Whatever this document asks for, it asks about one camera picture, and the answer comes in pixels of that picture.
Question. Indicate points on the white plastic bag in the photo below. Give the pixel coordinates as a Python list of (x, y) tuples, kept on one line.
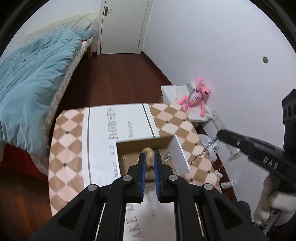
[(211, 151)]

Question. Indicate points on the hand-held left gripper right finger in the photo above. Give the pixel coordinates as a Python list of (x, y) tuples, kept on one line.
[(156, 176)]

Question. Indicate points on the white shopping bag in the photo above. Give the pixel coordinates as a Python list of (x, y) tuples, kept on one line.
[(170, 93)]

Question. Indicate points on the person's right hand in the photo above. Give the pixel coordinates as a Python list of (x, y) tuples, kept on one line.
[(266, 204)]

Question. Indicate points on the white power strip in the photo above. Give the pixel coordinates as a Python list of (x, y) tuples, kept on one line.
[(217, 118)]

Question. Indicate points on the checked tablecloth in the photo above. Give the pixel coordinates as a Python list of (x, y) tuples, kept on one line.
[(67, 148)]

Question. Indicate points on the blue duvet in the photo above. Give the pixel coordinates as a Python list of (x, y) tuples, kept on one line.
[(30, 88)]

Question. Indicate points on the checked pillow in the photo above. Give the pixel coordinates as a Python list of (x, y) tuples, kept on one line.
[(81, 23)]

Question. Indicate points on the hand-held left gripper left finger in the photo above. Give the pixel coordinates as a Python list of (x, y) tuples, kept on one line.
[(142, 176)]

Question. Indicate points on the white door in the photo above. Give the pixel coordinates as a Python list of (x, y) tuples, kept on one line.
[(124, 25)]

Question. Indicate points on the pink plush toy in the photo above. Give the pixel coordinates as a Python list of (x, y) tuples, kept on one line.
[(195, 98)]

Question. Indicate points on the round wall cap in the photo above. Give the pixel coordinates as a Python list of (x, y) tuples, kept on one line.
[(265, 59)]

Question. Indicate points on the small plastic bottle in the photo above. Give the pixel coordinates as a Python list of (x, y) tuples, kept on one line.
[(227, 184)]

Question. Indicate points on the white cardboard box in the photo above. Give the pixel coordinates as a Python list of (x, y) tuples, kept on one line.
[(180, 155)]

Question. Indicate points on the bed with checked sheet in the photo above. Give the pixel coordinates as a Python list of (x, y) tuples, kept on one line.
[(57, 102)]

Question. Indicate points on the white charger plug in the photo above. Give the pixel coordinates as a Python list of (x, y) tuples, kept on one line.
[(233, 154)]

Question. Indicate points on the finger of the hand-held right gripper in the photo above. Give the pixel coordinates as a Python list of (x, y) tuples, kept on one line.
[(254, 153)]

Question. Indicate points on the white printed paper runner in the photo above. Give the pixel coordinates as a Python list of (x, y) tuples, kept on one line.
[(99, 139)]

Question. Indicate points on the cream crumpled cloth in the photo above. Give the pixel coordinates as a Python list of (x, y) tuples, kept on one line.
[(218, 174)]

